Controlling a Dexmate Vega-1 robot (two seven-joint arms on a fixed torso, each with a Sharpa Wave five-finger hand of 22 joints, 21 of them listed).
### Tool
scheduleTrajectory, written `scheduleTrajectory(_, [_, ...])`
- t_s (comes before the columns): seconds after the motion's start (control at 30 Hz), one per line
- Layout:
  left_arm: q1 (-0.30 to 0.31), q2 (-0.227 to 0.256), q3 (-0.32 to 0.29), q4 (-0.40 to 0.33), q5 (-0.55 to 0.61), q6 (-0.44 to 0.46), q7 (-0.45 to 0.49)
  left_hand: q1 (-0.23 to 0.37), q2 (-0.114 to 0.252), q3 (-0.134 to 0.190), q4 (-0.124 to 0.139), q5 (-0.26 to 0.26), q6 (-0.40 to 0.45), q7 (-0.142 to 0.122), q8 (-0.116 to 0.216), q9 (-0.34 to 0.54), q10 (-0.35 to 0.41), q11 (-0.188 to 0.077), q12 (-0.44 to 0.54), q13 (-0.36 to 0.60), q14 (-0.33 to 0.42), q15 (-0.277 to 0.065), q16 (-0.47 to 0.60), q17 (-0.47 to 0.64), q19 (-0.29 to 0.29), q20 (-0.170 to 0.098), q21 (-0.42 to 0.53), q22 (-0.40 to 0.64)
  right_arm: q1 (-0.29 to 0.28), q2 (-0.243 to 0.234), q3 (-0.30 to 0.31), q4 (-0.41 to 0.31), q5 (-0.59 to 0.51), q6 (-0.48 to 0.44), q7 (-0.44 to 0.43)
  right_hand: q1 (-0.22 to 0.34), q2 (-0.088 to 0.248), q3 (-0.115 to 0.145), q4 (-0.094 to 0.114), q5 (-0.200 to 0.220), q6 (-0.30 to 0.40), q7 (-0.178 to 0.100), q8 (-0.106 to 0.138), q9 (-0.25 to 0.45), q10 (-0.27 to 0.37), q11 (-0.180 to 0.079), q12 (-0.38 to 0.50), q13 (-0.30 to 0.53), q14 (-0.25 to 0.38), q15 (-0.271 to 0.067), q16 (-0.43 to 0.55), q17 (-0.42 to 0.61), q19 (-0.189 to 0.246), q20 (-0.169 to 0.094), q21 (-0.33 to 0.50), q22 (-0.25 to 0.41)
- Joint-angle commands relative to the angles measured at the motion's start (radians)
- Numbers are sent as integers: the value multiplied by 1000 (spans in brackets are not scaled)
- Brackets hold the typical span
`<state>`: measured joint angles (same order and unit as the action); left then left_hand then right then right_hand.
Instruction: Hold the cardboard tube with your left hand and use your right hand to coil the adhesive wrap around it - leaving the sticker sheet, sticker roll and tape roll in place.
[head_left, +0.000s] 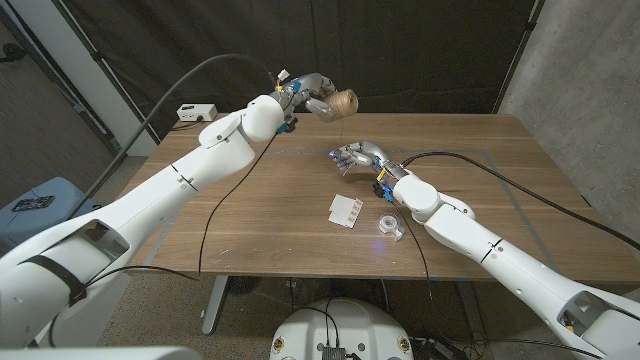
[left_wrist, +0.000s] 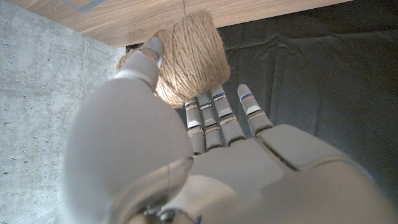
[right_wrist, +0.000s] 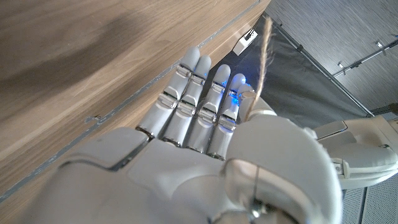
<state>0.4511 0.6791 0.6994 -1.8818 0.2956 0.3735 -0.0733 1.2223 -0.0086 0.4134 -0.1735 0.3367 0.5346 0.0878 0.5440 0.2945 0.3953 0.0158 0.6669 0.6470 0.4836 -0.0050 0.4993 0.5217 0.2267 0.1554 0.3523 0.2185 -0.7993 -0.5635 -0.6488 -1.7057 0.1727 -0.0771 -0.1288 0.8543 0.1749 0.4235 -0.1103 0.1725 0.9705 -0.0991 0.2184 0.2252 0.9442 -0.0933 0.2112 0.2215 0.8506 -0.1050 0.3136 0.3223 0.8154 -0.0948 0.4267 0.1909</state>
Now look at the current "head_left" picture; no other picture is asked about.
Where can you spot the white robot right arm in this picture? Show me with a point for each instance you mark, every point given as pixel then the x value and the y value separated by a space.
pixel 500 260

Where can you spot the clear tape roll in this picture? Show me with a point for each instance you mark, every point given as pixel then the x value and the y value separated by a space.
pixel 385 227

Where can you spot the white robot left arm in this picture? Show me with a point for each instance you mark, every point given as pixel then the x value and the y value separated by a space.
pixel 150 200

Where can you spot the brown twine spool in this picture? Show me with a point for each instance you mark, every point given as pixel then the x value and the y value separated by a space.
pixel 345 104

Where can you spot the floor power strip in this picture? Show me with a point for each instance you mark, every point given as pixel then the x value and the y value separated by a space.
pixel 435 347

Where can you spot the white sticker sheet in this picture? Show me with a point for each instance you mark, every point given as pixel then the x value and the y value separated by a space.
pixel 342 210

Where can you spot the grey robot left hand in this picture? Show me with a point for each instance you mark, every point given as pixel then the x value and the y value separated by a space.
pixel 310 87

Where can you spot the black backdrop stand pole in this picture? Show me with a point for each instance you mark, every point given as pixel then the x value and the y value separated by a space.
pixel 96 56
pixel 520 47

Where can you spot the black backdrop curtain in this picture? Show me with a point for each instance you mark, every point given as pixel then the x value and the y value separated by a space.
pixel 425 50

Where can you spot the black wall hook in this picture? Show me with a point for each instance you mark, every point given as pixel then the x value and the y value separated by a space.
pixel 11 51

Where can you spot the black flat device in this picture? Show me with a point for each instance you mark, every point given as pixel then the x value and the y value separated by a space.
pixel 33 203

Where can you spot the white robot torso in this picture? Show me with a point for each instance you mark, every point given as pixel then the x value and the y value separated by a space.
pixel 360 325

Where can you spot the grey table leg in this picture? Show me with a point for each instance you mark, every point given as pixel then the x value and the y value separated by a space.
pixel 216 305
pixel 470 310

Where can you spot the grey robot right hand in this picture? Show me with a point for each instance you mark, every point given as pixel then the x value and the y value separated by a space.
pixel 367 152

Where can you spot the white power socket box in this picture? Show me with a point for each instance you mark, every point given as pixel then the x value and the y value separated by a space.
pixel 197 112

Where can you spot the black torso connector box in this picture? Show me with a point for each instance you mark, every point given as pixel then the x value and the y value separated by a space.
pixel 334 353

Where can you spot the blue chair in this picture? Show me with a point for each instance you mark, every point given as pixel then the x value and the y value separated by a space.
pixel 30 225

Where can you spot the black wall rail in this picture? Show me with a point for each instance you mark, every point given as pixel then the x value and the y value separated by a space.
pixel 77 107

